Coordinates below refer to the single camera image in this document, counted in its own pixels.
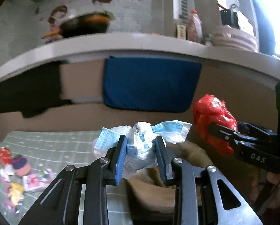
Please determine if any blue face mask wad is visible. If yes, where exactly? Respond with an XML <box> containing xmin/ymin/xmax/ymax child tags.
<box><xmin>93</xmin><ymin>120</ymin><xmax>192</xmax><ymax>179</ymax></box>

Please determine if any red plastic bag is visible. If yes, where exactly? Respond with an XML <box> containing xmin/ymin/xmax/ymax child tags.
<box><xmin>193</xmin><ymin>94</ymin><xmax>238</xmax><ymax>156</ymax></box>

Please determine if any yellow snack wrapper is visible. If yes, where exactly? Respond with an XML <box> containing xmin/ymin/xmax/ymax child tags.
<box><xmin>6</xmin><ymin>182</ymin><xmax>24</xmax><ymax>208</ymax></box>

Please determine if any beige trash bin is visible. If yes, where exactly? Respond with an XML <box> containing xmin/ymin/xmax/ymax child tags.
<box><xmin>127</xmin><ymin>140</ymin><xmax>213</xmax><ymax>214</ymax></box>

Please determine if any white kitchen counter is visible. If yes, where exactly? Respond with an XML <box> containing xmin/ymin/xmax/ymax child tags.
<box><xmin>0</xmin><ymin>33</ymin><xmax>280</xmax><ymax>82</ymax></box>

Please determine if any right hand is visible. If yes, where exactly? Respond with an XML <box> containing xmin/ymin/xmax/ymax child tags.
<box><xmin>250</xmin><ymin>171</ymin><xmax>280</xmax><ymax>209</ymax></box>

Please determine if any blue hanging cloth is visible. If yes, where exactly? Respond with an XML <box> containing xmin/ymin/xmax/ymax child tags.
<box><xmin>103</xmin><ymin>57</ymin><xmax>202</xmax><ymax>113</ymax></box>

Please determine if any colourful pink snack packet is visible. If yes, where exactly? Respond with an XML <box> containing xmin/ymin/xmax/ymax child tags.
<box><xmin>22</xmin><ymin>169</ymin><xmax>54</xmax><ymax>193</ymax></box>

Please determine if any green checked tablecloth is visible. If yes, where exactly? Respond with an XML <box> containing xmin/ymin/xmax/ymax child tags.
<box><xmin>0</xmin><ymin>130</ymin><xmax>133</xmax><ymax>224</ymax></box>

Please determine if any purple pink round container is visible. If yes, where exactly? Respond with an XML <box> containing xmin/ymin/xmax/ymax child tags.
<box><xmin>11</xmin><ymin>154</ymin><xmax>31</xmax><ymax>177</ymax></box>

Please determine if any orange cap drink bottle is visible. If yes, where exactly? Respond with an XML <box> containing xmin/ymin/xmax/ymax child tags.
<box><xmin>187</xmin><ymin>10</ymin><xmax>203</xmax><ymax>44</ymax></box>

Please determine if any black hanging cloth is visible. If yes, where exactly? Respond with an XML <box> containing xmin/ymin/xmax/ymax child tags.
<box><xmin>0</xmin><ymin>61</ymin><xmax>72</xmax><ymax>118</ymax></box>

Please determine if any yellow label sauce bottle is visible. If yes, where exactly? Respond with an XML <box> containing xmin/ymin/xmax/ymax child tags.
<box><xmin>176</xmin><ymin>24</ymin><xmax>187</xmax><ymax>40</ymax></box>

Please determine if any black utensil holder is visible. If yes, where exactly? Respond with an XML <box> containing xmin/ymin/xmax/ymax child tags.
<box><xmin>216</xmin><ymin>3</ymin><xmax>240</xmax><ymax>29</ymax></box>

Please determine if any black wok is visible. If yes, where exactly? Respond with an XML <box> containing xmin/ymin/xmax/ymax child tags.
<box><xmin>42</xmin><ymin>12</ymin><xmax>112</xmax><ymax>39</ymax></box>

